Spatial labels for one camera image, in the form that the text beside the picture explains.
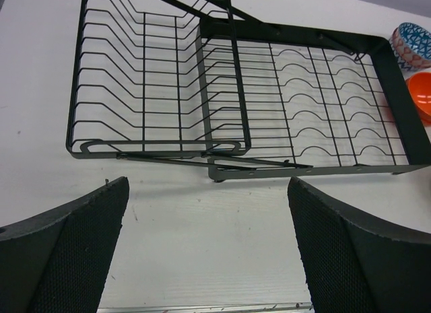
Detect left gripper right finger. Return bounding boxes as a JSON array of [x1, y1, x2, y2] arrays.
[[288, 177, 430, 312]]

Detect black wire dish rack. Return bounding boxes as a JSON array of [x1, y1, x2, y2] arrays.
[[66, 0, 430, 182]]

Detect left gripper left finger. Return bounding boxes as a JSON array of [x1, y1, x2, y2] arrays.
[[1, 177, 129, 312]]

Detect orange bowl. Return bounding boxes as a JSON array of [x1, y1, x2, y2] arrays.
[[405, 72, 430, 126]]

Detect blue patterned bowl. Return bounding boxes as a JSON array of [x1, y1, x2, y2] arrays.
[[389, 22, 430, 71]]

